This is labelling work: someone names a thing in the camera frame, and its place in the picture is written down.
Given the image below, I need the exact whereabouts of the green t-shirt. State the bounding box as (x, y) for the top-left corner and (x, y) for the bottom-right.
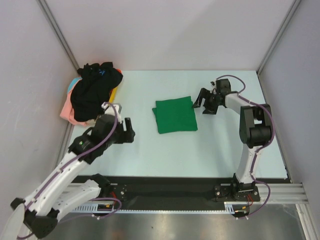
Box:
(152, 96), (198, 134)

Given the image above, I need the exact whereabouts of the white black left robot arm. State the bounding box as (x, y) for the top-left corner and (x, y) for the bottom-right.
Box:
(0, 102), (135, 240)

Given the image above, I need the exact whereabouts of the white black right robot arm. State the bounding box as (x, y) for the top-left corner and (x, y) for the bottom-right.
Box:
(192, 75), (275, 201)

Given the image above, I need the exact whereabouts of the beige t-shirt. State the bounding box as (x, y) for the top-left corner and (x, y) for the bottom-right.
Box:
(85, 119), (97, 126)

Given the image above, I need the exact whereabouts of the yellow t-shirt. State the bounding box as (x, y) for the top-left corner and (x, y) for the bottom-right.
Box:
(109, 87), (118, 103)

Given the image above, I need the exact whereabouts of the black t-shirt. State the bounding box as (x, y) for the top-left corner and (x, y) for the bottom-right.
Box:
(70, 62), (123, 122)

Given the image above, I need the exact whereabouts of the pink t-shirt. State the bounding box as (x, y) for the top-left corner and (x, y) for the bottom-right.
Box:
(59, 92), (87, 126)

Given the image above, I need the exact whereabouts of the light blue t-shirt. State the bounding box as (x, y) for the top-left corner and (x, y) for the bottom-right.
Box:
(67, 77), (82, 93)

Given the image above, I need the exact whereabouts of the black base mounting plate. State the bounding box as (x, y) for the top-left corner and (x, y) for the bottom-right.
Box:
(72, 174), (293, 212)

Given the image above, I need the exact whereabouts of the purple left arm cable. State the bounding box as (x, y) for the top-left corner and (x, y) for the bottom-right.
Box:
(17, 101), (123, 238)

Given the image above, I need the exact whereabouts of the white slotted cable duct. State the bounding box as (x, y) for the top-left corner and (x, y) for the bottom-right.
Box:
(71, 201), (249, 216)

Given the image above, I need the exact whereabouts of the aluminium front rail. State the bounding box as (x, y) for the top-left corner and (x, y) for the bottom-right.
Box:
(63, 183), (309, 204)

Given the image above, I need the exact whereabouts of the aluminium corner frame post right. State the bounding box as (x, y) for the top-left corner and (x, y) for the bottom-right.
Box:
(256, 0), (303, 77)

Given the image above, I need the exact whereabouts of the aluminium corner frame post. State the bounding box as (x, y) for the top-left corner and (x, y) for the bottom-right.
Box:
(36, 0), (79, 71)
(256, 0), (303, 77)

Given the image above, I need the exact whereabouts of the aluminium corner frame post left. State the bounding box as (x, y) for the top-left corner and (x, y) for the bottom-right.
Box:
(36, 0), (79, 71)

